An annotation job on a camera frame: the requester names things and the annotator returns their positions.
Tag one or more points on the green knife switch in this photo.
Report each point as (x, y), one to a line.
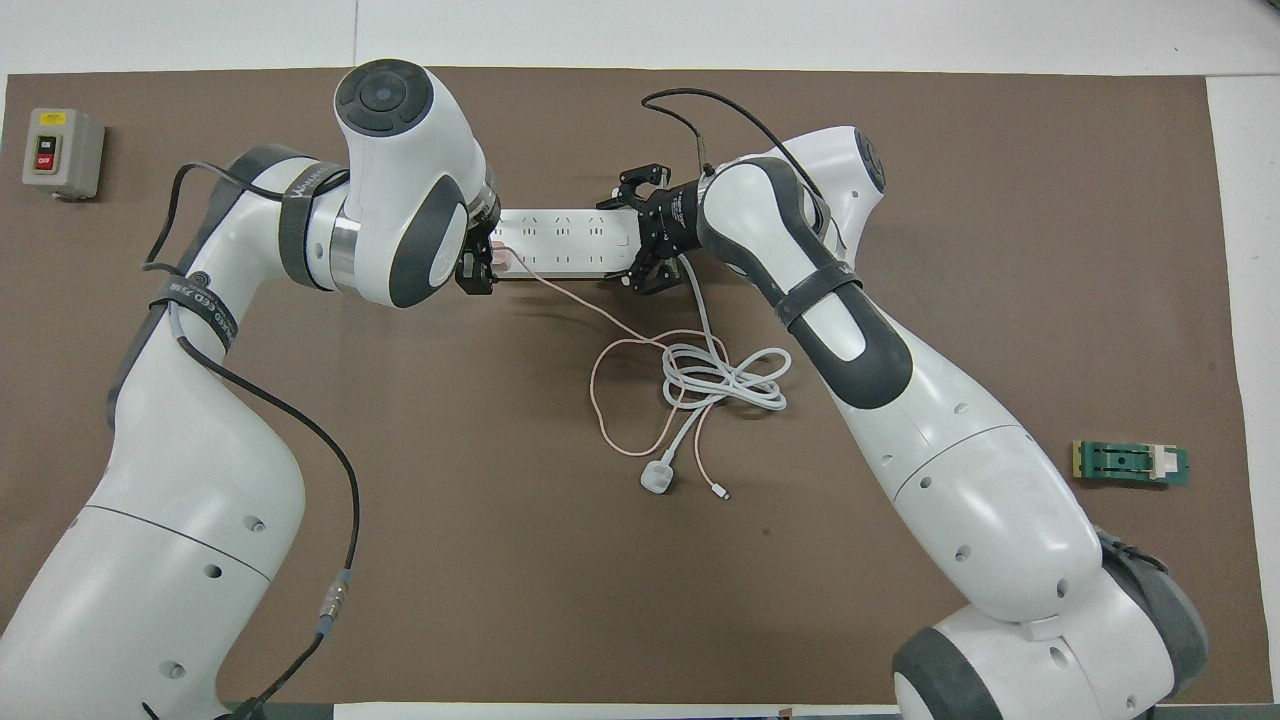
(1125, 463)

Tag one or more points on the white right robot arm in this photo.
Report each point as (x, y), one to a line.
(950, 450)

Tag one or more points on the grey switch box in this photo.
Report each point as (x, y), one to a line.
(62, 152)

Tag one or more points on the pink charger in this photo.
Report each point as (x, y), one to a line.
(502, 256)

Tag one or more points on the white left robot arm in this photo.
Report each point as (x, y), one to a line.
(200, 450)

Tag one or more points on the white power strip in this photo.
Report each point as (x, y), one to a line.
(570, 245)

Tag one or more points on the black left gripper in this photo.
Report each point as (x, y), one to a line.
(482, 212)

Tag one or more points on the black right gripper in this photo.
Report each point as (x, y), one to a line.
(672, 222)

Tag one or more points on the brown table mat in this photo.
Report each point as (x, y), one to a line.
(500, 580)

